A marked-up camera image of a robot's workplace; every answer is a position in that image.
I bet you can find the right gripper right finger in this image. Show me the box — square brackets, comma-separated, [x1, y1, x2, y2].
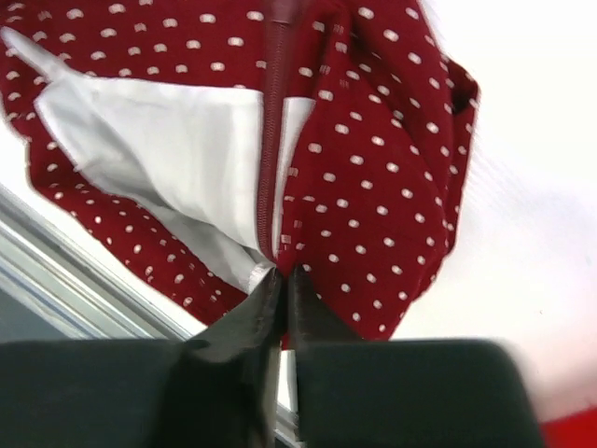
[287, 267, 545, 448]

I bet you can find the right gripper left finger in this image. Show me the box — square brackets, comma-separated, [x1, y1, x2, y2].
[1, 271, 283, 447]

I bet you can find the red polka dot skirt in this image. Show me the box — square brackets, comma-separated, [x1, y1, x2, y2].
[1, 1, 479, 340]

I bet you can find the red plastic bin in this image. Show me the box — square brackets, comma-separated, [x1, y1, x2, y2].
[541, 408, 597, 448]

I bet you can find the aluminium frame rail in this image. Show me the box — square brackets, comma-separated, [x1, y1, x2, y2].
[1, 191, 297, 447]

